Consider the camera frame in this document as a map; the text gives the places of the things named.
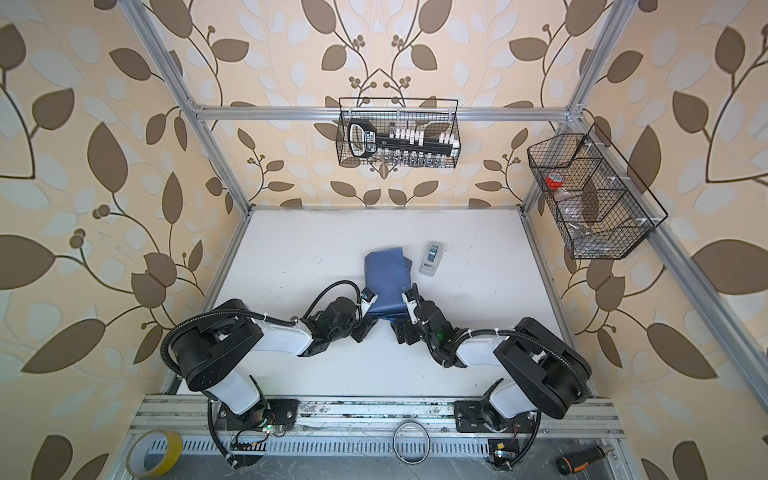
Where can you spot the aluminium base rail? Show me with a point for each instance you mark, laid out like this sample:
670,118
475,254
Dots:
593,419

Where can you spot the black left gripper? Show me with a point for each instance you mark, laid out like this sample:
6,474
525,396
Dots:
365,329

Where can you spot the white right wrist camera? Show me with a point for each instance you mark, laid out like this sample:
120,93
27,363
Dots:
412,300

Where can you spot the back wall wire basket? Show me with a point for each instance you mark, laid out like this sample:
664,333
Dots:
432,114

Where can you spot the wall wire basket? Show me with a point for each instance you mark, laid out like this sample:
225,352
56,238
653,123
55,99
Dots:
609,208
432,114

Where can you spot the blue wrapping paper sheet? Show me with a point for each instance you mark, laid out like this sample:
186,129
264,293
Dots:
387,274

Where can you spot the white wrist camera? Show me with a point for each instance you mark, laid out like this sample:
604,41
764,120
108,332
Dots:
412,300
367,299

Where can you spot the right wall wire basket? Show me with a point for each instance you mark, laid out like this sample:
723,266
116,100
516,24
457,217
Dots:
609,208

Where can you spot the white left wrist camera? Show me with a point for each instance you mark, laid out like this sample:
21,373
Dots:
367,299

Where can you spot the grey tape dispenser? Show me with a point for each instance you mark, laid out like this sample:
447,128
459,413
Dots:
431,259

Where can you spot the black tool set in basket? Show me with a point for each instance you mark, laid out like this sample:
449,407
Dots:
364,141

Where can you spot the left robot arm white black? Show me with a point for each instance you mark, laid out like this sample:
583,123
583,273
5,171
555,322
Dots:
206,350

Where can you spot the yellow tape roll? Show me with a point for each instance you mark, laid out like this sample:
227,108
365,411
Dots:
154,454

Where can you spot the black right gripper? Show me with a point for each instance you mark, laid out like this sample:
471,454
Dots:
399,327

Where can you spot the orange black screwdriver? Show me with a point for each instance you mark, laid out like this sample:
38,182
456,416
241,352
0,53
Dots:
575,462

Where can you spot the red capped plastic bottle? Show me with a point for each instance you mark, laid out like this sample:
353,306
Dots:
555,182

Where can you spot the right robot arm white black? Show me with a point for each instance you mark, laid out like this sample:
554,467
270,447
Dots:
544,375

